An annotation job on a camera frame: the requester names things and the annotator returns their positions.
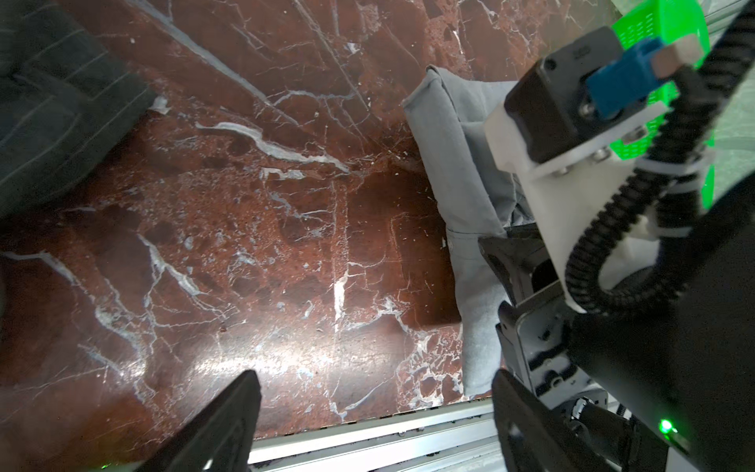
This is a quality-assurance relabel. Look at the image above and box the grey long sleeve shirt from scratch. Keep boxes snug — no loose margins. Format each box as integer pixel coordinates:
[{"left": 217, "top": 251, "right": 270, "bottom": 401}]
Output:
[{"left": 402, "top": 66, "right": 534, "bottom": 397}]

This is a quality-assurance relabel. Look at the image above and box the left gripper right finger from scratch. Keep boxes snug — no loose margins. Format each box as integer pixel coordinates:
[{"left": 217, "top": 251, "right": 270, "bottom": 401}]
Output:
[{"left": 492, "top": 370, "right": 633, "bottom": 471}]

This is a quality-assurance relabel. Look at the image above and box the green plastic basket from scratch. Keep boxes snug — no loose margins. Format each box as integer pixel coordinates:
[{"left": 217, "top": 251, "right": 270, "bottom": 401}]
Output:
[{"left": 611, "top": 0, "right": 715, "bottom": 210}]

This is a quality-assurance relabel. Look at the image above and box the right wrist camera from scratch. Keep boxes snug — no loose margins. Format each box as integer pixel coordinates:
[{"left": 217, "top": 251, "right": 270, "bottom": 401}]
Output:
[{"left": 484, "top": 27, "right": 719, "bottom": 319}]

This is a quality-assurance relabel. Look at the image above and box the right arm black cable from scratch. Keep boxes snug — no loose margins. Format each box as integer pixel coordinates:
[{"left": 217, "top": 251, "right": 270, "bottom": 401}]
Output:
[{"left": 562, "top": 0, "right": 755, "bottom": 317}]

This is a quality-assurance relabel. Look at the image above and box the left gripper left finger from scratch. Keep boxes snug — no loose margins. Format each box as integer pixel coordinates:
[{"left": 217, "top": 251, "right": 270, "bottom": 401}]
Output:
[{"left": 138, "top": 370, "right": 261, "bottom": 471}]

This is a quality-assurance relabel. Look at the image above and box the dark striped folded shirt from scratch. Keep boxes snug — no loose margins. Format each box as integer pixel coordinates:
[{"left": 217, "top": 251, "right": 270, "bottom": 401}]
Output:
[{"left": 1, "top": 1, "right": 157, "bottom": 216}]

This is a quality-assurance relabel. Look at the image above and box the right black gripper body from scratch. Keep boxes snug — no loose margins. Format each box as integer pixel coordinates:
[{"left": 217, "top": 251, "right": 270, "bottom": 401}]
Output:
[{"left": 479, "top": 177, "right": 754, "bottom": 471}]

